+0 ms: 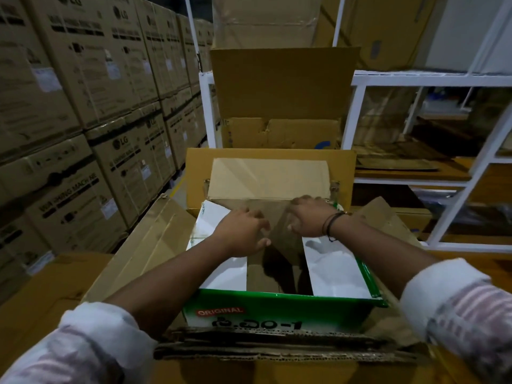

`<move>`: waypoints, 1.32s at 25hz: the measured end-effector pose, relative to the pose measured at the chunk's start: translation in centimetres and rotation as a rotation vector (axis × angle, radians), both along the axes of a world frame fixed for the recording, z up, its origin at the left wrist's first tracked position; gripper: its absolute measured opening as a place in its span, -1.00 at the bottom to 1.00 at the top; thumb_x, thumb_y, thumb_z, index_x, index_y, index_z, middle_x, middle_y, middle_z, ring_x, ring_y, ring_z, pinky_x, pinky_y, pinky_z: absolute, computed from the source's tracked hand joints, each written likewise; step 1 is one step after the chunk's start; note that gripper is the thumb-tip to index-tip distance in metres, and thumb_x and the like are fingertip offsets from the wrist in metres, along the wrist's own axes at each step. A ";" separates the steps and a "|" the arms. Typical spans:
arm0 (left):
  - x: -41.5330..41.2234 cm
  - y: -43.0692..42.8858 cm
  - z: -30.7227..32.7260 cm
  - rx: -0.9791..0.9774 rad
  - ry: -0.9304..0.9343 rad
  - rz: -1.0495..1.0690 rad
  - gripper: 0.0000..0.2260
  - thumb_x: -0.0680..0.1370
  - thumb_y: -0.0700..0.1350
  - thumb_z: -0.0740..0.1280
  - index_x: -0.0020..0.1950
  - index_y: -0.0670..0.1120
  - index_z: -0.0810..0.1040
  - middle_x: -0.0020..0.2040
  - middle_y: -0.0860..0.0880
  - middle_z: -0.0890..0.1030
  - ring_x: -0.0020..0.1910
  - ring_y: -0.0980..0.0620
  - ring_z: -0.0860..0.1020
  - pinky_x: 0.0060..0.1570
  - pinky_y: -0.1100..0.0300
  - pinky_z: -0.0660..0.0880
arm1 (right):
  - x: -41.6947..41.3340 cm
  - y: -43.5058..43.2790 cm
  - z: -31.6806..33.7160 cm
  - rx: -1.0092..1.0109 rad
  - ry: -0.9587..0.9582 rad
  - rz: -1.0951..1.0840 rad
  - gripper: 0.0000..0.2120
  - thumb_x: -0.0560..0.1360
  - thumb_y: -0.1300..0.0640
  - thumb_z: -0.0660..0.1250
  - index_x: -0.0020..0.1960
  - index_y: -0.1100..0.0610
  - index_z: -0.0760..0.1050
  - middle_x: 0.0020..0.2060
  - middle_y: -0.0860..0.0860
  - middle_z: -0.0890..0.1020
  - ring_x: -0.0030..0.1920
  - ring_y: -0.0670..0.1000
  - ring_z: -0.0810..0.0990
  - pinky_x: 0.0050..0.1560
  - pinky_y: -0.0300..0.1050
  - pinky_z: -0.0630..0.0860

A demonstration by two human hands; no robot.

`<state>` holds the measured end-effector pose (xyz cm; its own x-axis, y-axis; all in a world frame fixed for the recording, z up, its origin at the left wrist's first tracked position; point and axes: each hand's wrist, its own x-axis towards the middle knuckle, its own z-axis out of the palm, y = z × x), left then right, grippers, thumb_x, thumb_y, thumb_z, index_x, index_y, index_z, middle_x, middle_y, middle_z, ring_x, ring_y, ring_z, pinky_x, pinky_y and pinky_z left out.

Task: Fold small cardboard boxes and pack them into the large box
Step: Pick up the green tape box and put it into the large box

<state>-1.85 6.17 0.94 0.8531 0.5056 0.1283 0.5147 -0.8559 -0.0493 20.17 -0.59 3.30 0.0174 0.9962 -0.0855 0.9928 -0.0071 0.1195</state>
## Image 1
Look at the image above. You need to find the person's left hand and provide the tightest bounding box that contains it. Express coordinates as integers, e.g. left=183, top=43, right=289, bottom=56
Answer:
left=210, top=207, right=272, bottom=259

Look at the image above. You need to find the person's right hand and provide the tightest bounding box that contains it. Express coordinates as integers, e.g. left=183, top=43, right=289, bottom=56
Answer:
left=286, top=195, right=341, bottom=238

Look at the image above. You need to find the large yellow cardboard box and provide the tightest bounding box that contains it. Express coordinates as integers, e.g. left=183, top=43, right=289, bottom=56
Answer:
left=150, top=147, right=481, bottom=384

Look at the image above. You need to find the green white tape box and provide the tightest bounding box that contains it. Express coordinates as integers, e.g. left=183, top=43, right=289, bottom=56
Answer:
left=182, top=157, right=389, bottom=332

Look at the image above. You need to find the dull brown small cardboard box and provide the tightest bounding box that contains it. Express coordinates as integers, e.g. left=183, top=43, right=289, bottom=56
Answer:
left=82, top=194, right=425, bottom=363

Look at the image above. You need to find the Flipkart box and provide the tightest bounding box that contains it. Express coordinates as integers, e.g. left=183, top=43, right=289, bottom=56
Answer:
left=210, top=46, right=361, bottom=150

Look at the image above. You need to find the taped brown cardboard box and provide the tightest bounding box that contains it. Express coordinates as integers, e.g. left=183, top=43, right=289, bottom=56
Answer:
left=212, top=0, right=323, bottom=49

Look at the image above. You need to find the tall blue print cardboard box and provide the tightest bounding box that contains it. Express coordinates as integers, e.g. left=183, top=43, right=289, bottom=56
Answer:
left=314, top=0, right=441, bottom=71

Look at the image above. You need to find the large white box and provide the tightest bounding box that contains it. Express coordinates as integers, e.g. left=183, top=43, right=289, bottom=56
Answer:
left=414, top=0, right=512, bottom=75

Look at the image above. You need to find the white metal shelf rack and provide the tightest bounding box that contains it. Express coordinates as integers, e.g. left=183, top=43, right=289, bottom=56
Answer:
left=183, top=0, right=512, bottom=252

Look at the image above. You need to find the clear plastic sheet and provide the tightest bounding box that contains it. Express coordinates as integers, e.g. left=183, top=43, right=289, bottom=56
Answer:
left=354, top=87, right=417, bottom=147

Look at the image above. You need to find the stack of printed brown cartons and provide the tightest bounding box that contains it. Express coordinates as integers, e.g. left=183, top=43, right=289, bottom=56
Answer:
left=0, top=0, right=219, bottom=305

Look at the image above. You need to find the brown cord bracelet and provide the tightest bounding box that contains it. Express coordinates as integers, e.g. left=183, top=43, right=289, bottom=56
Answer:
left=322, top=211, right=347, bottom=243

